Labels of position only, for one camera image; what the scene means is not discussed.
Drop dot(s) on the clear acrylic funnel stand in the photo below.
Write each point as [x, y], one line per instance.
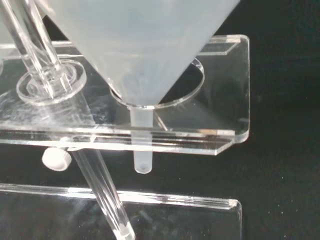
[225, 100]

